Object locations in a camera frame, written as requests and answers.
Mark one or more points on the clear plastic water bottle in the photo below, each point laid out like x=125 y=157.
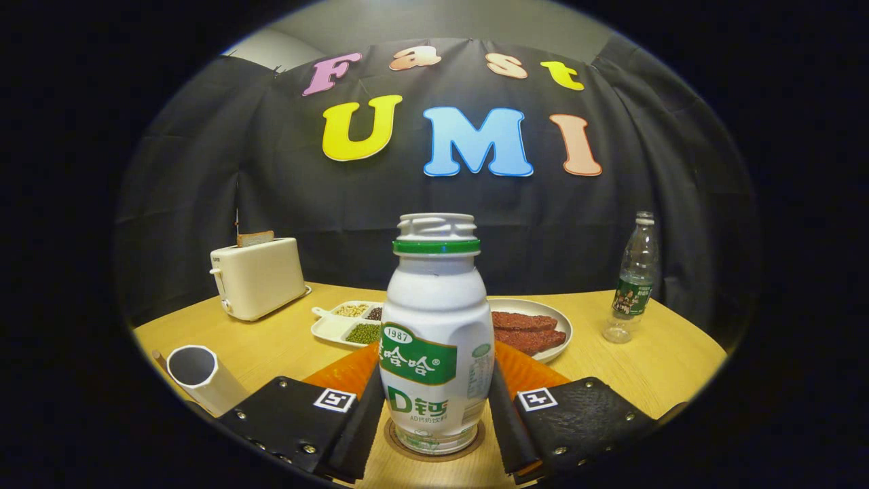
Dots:
x=635 y=285

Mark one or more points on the white divided dish of beans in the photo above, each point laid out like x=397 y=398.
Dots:
x=336 y=326

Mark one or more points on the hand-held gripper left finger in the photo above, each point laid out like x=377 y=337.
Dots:
x=299 y=421

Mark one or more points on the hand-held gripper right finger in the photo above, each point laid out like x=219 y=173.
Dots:
x=577 y=421

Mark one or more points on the black backdrop cloth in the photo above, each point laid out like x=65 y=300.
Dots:
x=305 y=204

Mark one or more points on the toast slice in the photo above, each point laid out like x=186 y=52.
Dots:
x=254 y=238

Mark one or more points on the wooden table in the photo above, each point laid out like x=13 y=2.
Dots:
x=645 y=367

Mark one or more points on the white juice bottle green label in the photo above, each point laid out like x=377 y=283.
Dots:
x=438 y=305

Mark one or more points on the cream toaster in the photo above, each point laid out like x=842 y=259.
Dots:
x=261 y=278

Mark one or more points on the white round plate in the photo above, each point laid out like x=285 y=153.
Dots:
x=560 y=319

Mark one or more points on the round brown coaster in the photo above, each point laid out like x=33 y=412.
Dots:
x=390 y=438

